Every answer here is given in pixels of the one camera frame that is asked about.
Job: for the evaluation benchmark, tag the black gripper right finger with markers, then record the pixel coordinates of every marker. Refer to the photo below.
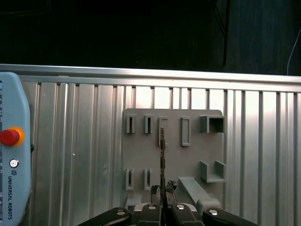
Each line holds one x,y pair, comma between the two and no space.
181,214

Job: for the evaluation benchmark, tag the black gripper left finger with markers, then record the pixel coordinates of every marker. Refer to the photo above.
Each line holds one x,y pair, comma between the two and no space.
148,214

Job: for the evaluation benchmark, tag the blue RAM stick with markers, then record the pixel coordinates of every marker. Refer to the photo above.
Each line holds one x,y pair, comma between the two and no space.
162,164

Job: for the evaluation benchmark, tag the grey parts rack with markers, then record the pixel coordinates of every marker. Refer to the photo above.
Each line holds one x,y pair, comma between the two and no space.
141,153

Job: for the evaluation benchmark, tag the pale blue teach pendant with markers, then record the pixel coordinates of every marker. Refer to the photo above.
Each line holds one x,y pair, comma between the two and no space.
14,106

